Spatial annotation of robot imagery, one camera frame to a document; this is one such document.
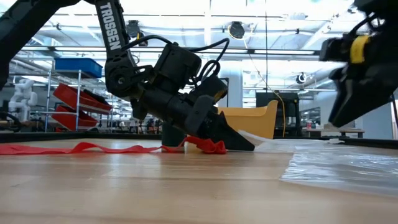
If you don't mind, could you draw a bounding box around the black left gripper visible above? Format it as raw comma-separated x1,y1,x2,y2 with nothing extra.
130,88,256,152

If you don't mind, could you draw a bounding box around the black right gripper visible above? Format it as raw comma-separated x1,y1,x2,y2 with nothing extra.
319,21,398,129

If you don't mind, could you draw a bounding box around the clear plastic bag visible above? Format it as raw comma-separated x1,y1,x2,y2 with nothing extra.
238,129,346,154
279,145,398,198

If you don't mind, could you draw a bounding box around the dark green bandage roll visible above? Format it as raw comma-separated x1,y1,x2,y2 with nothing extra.
161,121,188,147

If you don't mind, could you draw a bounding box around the red bandage strip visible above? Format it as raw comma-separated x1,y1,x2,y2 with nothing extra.
0,135,228,156

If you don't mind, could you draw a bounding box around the yellow plastic bin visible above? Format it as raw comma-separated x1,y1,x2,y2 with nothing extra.
217,100,279,140

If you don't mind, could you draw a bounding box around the yellow tape band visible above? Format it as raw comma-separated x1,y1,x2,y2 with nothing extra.
349,34,372,65

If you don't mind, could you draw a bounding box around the black cabinet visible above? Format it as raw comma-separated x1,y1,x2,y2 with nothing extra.
255,91,300,139

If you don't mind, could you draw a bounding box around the metal shelf rack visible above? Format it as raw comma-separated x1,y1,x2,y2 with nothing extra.
30,58,115,133

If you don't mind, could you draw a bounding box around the red plastic shelf bin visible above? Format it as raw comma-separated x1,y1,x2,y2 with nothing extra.
52,82,113,115
50,104,99,132

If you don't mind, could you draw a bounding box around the blue plastic shelf bin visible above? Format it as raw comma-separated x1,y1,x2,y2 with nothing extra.
54,57,103,79

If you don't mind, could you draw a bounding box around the white robot figure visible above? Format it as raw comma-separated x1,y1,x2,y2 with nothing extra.
7,78,39,123

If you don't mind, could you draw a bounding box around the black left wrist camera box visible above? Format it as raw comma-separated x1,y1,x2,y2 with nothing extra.
190,75,229,105

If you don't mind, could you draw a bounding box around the yellow hanging cable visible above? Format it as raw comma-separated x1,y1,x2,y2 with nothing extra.
244,29,287,138

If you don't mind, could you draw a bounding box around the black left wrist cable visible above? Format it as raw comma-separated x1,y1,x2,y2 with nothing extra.
120,34,231,87

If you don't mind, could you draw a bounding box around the black aluminium table frame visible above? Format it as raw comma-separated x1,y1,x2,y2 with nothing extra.
0,131,398,150

